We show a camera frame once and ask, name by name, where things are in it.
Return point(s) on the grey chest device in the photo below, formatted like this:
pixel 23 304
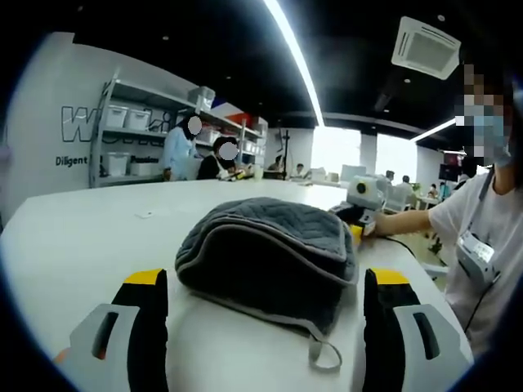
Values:
pixel 476 255

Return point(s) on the grey metal storage shelf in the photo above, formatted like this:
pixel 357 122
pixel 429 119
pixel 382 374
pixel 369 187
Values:
pixel 126 132

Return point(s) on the black tripod stand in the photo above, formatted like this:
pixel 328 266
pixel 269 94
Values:
pixel 287 155

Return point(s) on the person's left hand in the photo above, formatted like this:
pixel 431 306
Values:
pixel 62 357

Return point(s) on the group of white storage boxes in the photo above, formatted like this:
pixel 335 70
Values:
pixel 137 119

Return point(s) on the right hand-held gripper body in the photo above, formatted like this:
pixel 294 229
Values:
pixel 367 192

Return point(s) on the person's white shirt torso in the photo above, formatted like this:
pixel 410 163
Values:
pixel 490 212

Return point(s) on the white ceiling light strip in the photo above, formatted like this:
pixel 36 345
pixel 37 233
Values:
pixel 294 53
pixel 433 130

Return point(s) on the white power strip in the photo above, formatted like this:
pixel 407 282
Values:
pixel 146 214

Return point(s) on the ceiling air conditioner unit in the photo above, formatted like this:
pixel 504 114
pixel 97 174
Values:
pixel 427 47

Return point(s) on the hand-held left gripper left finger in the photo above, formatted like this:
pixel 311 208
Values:
pixel 147 326

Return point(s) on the white cup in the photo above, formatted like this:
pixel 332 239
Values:
pixel 258 172

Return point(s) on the white table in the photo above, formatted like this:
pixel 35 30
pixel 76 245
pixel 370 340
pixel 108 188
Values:
pixel 81 245

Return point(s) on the person's right hand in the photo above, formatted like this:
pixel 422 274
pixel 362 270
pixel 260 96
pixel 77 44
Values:
pixel 382 224

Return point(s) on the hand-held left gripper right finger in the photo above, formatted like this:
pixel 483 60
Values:
pixel 384 347

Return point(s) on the grey towel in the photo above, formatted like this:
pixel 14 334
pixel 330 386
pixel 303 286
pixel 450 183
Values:
pixel 265 220

